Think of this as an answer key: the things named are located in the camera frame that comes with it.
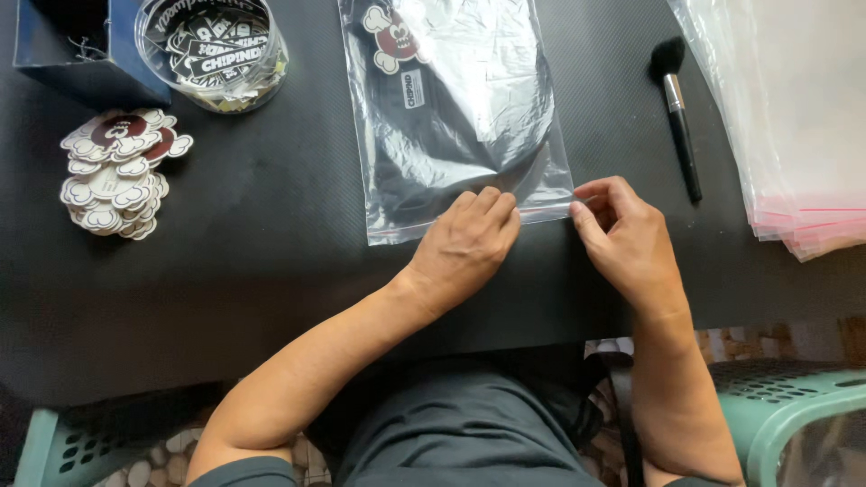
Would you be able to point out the skull shaped hang tag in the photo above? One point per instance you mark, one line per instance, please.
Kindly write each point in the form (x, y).
(394, 37)

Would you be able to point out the green plastic basket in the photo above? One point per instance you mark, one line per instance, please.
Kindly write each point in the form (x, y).
(81, 446)
(791, 419)

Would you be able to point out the person's right hand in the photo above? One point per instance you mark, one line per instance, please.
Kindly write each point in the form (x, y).
(626, 240)

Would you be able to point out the stack of clear plastic bags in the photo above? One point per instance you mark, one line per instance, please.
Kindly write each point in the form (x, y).
(791, 122)

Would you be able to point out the person's dark grey clothing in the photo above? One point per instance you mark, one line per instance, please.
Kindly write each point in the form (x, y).
(460, 426)

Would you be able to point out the person's left hand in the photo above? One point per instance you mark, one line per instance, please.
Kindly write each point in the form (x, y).
(460, 247)

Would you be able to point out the black makeup brush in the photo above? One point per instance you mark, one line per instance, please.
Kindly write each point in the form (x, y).
(678, 115)

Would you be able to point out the pile of skull shaped tags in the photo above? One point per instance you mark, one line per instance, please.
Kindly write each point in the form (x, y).
(118, 172)

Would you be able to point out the black garment in bag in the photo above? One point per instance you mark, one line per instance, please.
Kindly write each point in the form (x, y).
(446, 128)

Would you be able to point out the clear round sticker container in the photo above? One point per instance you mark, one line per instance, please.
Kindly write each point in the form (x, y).
(213, 51)

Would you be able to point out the dark blue box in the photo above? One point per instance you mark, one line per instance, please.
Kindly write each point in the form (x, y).
(81, 47)

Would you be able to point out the clear plastic zip bag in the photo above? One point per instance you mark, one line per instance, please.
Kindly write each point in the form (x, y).
(460, 115)

